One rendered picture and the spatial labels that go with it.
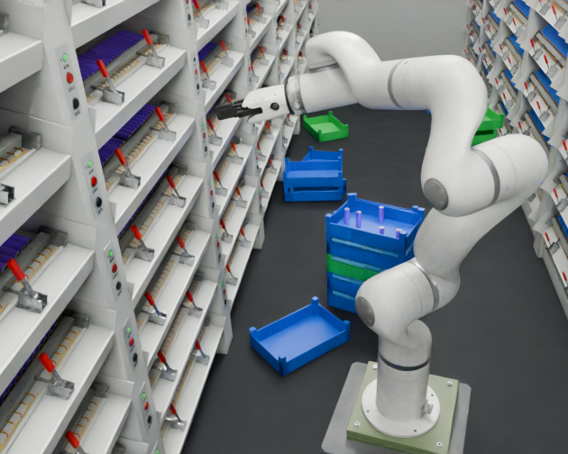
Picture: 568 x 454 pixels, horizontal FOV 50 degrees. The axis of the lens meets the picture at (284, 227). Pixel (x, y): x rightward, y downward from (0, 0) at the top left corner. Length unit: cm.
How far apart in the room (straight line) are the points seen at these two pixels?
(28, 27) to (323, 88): 59
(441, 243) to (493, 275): 153
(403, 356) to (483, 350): 90
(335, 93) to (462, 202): 46
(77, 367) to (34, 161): 39
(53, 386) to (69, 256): 23
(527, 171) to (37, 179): 77
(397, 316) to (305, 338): 102
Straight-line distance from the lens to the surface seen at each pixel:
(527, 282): 263
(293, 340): 223
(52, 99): 107
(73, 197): 113
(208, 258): 198
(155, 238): 154
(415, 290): 127
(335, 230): 219
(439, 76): 102
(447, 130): 99
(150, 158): 150
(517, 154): 102
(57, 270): 112
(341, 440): 155
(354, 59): 121
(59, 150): 110
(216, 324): 213
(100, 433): 134
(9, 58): 96
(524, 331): 238
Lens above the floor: 146
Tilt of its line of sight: 30 degrees down
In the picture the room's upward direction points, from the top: 4 degrees counter-clockwise
